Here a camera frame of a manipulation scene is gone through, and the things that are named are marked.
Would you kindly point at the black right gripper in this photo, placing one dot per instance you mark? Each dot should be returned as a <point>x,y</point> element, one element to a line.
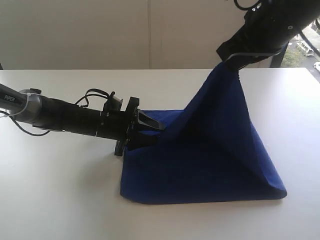
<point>266,30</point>

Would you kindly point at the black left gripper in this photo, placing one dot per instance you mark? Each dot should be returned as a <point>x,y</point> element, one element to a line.
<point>115,125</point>

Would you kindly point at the blue microfiber towel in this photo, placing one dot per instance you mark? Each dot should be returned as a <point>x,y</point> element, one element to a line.
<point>209,152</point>

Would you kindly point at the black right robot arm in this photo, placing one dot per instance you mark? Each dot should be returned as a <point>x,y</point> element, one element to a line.
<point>295,12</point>

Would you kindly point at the white van outside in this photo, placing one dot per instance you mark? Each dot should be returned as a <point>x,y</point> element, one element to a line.
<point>307,51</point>

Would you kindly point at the white car outside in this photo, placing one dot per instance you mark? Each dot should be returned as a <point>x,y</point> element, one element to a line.
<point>316,65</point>

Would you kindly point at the dark window frame post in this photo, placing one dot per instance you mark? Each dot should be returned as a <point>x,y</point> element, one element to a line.
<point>278,59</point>

